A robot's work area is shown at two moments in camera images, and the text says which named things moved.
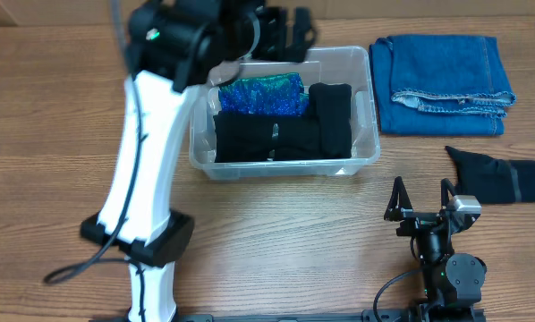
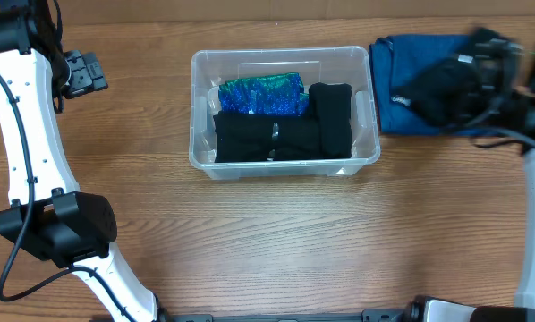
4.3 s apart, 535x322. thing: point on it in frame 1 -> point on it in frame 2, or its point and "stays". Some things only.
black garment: (331, 105) stays
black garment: (252, 138) stays
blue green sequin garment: (276, 94) stays
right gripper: (416, 220) -> (479, 102)
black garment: (501, 181) -> (446, 95)
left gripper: (279, 29) -> (85, 72)
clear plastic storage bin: (350, 65) stays
